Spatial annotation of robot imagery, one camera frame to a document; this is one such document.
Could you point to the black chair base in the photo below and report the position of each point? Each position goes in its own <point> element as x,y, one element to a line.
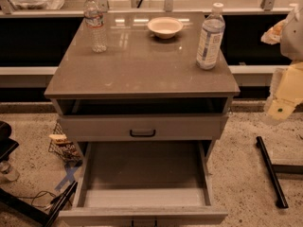
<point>7,145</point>

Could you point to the clear plastic water bottle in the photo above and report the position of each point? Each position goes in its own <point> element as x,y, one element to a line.
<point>94,20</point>

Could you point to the white paper bowl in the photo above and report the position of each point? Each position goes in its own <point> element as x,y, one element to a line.
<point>165,27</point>

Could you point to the white labelled water bottle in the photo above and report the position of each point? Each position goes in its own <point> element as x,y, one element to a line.
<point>211,38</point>

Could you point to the black stand leg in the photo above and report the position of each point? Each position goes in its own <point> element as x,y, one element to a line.
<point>63,199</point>

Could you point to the black metal bar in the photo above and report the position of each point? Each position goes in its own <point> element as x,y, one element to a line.
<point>280,198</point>

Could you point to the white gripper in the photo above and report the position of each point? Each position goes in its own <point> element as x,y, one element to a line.
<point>294,39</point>

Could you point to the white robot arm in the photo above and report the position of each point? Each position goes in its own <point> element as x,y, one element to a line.
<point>291,44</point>

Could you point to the wire basket with snacks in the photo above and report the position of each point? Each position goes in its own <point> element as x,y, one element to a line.
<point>61,146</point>

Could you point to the grey drawer cabinet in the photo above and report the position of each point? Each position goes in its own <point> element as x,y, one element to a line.
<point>140,74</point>

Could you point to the clear bottle on floor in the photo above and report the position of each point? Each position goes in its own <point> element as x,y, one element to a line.
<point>9,171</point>

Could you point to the open grey middle drawer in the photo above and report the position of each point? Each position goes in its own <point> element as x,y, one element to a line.
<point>144,184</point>

